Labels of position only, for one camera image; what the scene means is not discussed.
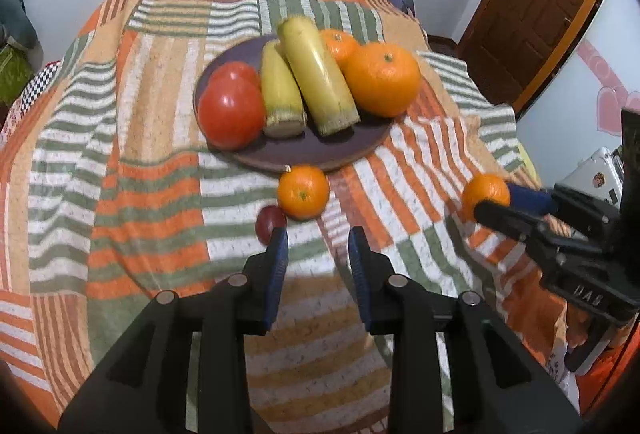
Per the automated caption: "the yellow corn cob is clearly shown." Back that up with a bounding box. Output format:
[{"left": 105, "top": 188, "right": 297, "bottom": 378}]
[
  {"left": 260, "top": 40, "right": 307, "bottom": 138},
  {"left": 277, "top": 16, "right": 362, "bottom": 137}
]

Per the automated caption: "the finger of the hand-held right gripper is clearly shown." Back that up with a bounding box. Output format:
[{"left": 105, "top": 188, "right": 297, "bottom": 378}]
[
  {"left": 472, "top": 199, "right": 551, "bottom": 246},
  {"left": 505, "top": 183, "right": 559, "bottom": 217}
]

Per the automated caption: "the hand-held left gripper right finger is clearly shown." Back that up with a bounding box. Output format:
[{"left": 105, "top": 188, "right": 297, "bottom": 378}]
[{"left": 348, "top": 226, "right": 586, "bottom": 434}]

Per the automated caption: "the white suitcase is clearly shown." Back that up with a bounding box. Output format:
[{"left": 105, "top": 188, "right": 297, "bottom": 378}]
[{"left": 555, "top": 146, "right": 626, "bottom": 205}]

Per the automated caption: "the pink patterned wall border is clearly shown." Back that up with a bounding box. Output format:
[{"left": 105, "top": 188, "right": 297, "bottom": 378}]
[{"left": 575, "top": 38, "right": 640, "bottom": 135}]

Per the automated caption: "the purple plate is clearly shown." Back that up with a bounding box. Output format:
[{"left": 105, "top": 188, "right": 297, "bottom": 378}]
[{"left": 193, "top": 34, "right": 396, "bottom": 173}]

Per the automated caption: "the checkered quilt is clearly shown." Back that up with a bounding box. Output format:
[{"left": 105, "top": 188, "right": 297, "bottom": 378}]
[{"left": 15, "top": 61, "right": 63, "bottom": 107}]

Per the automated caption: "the red tomato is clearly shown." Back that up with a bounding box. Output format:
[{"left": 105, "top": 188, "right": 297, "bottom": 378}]
[
  {"left": 207, "top": 62, "right": 262, "bottom": 89},
  {"left": 197, "top": 76, "right": 267, "bottom": 151}
]

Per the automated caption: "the small tangerine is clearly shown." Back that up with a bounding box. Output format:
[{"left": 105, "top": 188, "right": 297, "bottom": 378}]
[
  {"left": 317, "top": 28, "right": 360, "bottom": 69},
  {"left": 277, "top": 165, "right": 331, "bottom": 221}
]

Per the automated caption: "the large orange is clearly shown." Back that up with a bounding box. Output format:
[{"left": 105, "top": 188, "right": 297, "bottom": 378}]
[
  {"left": 461, "top": 174, "right": 512, "bottom": 221},
  {"left": 342, "top": 42, "right": 422, "bottom": 118}
]

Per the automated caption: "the dark red plum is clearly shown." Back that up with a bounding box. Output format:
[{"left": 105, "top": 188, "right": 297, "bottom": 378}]
[{"left": 255, "top": 206, "right": 288, "bottom": 245}]

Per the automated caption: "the striped patchwork blanket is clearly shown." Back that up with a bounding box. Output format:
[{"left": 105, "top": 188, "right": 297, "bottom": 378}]
[{"left": 0, "top": 0, "right": 571, "bottom": 434}]

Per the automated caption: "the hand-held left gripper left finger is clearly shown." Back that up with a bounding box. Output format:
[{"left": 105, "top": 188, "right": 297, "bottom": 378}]
[{"left": 59, "top": 226, "right": 290, "bottom": 434}]

